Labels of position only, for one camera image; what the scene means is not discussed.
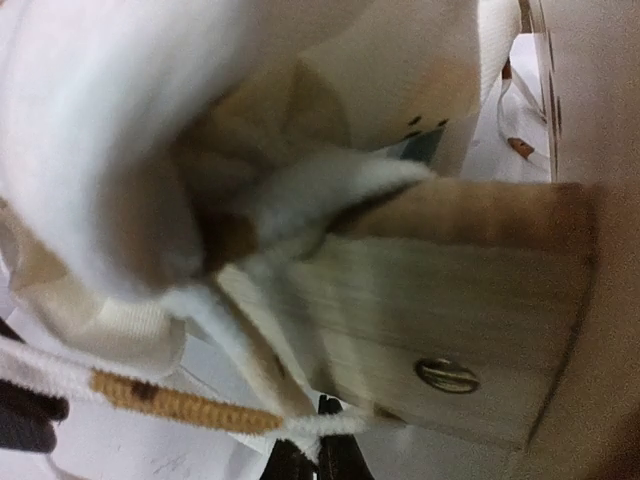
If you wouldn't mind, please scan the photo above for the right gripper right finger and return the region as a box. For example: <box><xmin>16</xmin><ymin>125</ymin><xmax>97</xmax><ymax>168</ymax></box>
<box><xmin>317</xmin><ymin>394</ymin><xmax>374</xmax><ymax>480</ymax></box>

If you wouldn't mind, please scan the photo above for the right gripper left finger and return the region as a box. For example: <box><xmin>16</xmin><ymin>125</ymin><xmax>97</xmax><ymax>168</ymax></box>
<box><xmin>267</xmin><ymin>440</ymin><xmax>316</xmax><ymax>480</ymax></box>

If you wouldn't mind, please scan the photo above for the large bear print cushion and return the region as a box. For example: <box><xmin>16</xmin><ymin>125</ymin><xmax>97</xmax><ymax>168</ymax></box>
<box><xmin>1</xmin><ymin>1</ymin><xmax>521</xmax><ymax>456</ymax></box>

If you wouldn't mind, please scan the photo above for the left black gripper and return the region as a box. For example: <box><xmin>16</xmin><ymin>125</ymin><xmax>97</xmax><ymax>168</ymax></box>
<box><xmin>0</xmin><ymin>314</ymin><xmax>70</xmax><ymax>456</ymax></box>

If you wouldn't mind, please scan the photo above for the wooden pet bed frame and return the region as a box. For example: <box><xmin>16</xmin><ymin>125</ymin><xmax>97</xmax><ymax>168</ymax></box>
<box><xmin>214</xmin><ymin>0</ymin><xmax>640</xmax><ymax>480</ymax></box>

